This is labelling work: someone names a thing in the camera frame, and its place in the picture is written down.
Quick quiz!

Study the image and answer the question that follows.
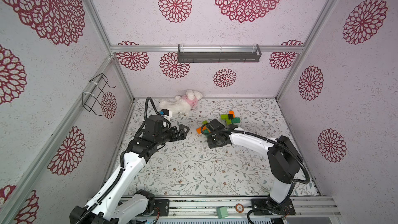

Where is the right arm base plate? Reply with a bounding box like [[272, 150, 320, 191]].
[[251, 198, 296, 216]]

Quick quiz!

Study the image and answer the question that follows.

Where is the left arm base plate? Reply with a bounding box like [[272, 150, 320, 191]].
[[145, 199, 170, 217]]

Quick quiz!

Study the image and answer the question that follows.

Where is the white plush toy pink shirt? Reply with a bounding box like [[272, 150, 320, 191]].
[[159, 90, 203, 117]]

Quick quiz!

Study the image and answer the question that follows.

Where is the black wire wall basket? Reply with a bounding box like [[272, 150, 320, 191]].
[[81, 73, 117, 119]]

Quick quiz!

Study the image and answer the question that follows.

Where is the green box on rail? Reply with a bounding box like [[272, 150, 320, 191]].
[[216, 206, 229, 219]]

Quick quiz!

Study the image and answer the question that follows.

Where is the dark wall shelf rack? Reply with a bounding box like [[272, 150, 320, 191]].
[[177, 45, 262, 63]]

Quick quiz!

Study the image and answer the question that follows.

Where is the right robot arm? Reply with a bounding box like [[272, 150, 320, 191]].
[[200, 119, 311, 206]]

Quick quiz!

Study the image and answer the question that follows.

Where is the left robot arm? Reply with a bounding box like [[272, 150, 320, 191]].
[[69, 115, 190, 224]]

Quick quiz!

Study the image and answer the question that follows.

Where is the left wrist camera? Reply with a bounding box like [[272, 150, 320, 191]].
[[159, 109, 173, 121]]

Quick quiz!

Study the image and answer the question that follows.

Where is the round orange sticker disc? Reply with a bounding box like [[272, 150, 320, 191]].
[[235, 203, 244, 213]]

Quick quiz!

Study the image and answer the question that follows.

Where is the dark green lego brick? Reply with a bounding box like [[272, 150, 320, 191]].
[[231, 117, 240, 123]]

